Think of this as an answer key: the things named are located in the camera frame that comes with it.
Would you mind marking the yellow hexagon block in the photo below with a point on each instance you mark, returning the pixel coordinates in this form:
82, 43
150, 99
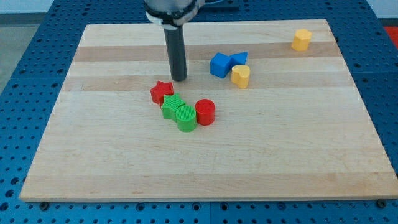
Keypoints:
301, 40

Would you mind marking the red cylinder block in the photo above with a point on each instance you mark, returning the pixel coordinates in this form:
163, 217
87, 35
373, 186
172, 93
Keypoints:
205, 110

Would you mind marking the green cylinder block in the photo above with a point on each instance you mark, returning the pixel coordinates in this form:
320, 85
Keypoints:
186, 118

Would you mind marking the green star block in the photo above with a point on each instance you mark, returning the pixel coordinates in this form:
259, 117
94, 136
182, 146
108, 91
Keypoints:
170, 106

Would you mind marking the red star block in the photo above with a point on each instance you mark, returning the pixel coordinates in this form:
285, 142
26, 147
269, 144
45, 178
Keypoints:
160, 90

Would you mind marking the blue cube block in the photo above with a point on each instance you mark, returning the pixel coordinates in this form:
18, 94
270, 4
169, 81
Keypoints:
220, 65

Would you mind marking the yellow heart block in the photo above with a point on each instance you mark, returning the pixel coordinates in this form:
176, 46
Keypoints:
240, 76

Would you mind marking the blue triangle block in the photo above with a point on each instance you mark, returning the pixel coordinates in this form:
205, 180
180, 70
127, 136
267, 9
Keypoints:
239, 58

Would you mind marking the light wooden board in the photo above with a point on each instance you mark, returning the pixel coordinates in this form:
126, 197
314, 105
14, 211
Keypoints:
299, 131

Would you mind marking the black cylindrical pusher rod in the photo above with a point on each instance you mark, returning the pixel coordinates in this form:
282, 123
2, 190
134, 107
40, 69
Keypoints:
175, 45

